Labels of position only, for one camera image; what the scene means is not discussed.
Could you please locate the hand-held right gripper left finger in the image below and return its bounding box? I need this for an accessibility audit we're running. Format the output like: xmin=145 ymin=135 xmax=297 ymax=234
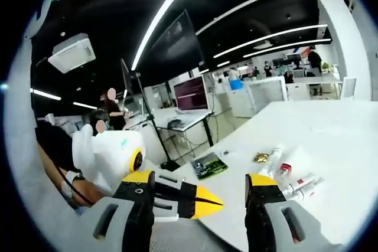
xmin=60 ymin=170 xmax=156 ymax=252

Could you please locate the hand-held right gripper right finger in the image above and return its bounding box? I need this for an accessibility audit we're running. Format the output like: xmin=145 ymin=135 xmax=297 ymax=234
xmin=244 ymin=173 xmax=338 ymax=252

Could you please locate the clear skincare bottle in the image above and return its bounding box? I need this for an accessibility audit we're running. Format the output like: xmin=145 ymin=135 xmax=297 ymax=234
xmin=259 ymin=165 xmax=279 ymax=179

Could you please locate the white red-label skincare tube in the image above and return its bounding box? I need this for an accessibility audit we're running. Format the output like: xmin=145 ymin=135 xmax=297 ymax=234
xmin=286 ymin=173 xmax=326 ymax=200

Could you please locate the red-capped skincare bottle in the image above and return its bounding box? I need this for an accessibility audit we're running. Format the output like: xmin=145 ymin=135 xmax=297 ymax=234
xmin=278 ymin=162 xmax=294 ymax=178

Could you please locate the gold skincare sachet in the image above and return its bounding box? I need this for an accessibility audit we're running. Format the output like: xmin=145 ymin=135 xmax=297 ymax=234
xmin=253 ymin=152 xmax=271 ymax=165

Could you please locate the small white skincare tube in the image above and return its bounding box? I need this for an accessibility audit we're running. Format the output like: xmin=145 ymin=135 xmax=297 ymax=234
xmin=269 ymin=146 xmax=284 ymax=162

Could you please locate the person's left hand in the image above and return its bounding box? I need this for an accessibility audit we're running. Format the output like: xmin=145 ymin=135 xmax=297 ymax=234
xmin=72 ymin=179 xmax=115 ymax=207

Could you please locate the green and black packet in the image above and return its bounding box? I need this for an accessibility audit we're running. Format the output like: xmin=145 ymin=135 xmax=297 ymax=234
xmin=190 ymin=152 xmax=229 ymax=181

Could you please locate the black tripod stand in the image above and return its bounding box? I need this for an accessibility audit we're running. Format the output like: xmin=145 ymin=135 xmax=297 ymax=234
xmin=120 ymin=58 xmax=181 ymax=171

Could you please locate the white wristband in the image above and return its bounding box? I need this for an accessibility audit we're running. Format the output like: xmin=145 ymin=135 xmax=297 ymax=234
xmin=61 ymin=171 xmax=86 ymax=198

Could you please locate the white side desk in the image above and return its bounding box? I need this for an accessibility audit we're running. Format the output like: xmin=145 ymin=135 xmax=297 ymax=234
xmin=152 ymin=106 xmax=215 ymax=149

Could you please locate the purple computer monitor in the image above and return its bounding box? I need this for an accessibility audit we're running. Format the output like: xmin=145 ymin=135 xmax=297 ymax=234
xmin=173 ymin=76 xmax=209 ymax=112

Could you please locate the ceiling air conditioner unit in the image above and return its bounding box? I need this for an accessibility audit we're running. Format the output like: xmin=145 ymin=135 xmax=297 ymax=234
xmin=47 ymin=34 xmax=97 ymax=74

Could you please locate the blue container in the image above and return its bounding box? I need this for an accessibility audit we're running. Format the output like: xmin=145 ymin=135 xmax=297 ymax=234
xmin=229 ymin=78 xmax=244 ymax=91

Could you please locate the white partition panel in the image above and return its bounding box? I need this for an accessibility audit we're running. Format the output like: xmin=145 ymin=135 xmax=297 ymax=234
xmin=244 ymin=75 xmax=289 ymax=103

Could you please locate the large black display screen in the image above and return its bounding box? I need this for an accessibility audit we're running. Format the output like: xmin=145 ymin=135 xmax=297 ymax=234
xmin=149 ymin=9 xmax=207 ymax=79

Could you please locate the long ceiling light strip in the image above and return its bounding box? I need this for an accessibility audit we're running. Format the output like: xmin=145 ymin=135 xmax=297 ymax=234
xmin=131 ymin=0 xmax=205 ymax=70

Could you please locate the white chair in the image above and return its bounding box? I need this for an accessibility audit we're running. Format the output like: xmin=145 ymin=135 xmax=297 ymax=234
xmin=339 ymin=77 xmax=357 ymax=100

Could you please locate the black cable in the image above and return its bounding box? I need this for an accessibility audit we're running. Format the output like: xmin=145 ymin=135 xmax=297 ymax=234
xmin=56 ymin=165 xmax=95 ymax=207

